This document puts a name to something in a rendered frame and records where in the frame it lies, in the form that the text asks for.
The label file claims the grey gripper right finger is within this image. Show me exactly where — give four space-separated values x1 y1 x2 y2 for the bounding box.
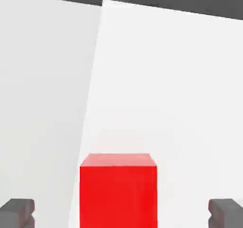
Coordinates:
208 198 243 228

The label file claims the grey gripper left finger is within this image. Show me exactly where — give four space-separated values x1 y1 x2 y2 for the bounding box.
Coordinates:
0 198 36 228

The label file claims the small red cube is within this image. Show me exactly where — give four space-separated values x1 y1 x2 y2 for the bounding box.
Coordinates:
79 153 158 228

